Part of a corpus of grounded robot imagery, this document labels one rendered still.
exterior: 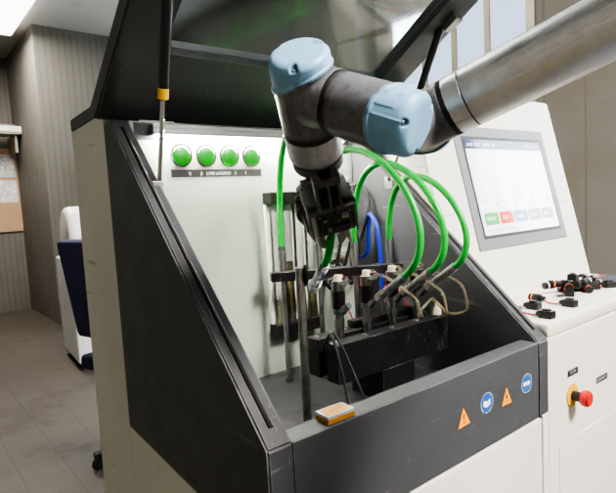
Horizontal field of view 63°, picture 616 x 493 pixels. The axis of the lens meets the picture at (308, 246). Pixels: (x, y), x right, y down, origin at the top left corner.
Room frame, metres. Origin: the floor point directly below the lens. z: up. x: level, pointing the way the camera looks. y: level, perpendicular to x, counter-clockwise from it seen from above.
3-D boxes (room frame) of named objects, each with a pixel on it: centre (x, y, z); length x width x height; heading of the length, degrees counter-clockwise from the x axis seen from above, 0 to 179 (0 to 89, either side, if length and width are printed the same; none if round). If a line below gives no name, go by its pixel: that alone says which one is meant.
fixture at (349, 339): (1.10, -0.15, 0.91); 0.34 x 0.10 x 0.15; 127
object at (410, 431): (0.84, -0.20, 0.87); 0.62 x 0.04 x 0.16; 127
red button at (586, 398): (1.08, -0.59, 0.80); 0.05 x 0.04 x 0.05; 127
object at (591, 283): (1.36, -0.73, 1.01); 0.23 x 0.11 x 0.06; 127
